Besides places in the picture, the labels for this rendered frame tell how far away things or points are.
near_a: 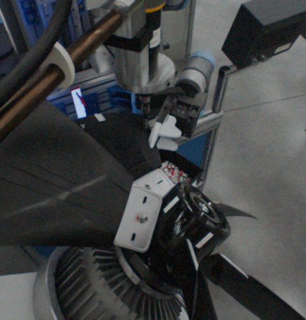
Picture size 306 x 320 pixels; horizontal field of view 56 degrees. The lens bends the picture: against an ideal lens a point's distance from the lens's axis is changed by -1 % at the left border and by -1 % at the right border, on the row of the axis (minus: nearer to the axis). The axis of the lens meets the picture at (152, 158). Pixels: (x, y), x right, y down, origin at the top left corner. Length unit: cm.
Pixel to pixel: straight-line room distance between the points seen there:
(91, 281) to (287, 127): 224
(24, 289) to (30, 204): 22
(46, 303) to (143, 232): 18
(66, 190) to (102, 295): 18
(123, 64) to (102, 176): 16
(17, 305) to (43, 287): 4
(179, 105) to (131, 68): 38
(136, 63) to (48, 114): 15
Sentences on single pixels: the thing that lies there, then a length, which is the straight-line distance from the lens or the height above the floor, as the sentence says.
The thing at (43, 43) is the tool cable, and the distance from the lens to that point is 19.
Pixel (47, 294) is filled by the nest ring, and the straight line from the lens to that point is 51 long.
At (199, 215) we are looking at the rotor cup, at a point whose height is 126.
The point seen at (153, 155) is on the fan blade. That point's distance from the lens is 58.
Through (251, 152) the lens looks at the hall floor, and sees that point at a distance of 226.
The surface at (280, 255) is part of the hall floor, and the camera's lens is 190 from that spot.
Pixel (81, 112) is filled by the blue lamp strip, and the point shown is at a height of 112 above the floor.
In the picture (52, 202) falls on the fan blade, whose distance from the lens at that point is 37.
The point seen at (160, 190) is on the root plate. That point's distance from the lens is 53.
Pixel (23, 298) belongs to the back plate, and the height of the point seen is 115.
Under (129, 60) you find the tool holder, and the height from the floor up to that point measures 148.
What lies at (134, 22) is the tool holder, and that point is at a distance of 27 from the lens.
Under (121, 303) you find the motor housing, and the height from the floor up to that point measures 118.
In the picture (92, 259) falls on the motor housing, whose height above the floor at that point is 118.
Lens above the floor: 164
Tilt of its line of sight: 51 degrees down
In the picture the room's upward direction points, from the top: straight up
